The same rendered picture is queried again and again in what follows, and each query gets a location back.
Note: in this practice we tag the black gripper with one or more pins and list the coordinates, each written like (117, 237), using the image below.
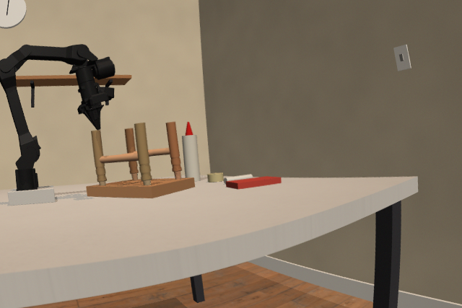
(91, 98)

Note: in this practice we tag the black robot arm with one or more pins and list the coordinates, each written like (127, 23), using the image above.
(76, 55)

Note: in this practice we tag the brown wooden stool seat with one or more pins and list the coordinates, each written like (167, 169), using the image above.
(139, 190)

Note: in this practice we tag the brown wooden stool legs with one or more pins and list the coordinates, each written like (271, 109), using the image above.
(142, 154)

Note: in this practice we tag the flat red rectangular block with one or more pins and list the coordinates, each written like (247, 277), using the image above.
(253, 182)

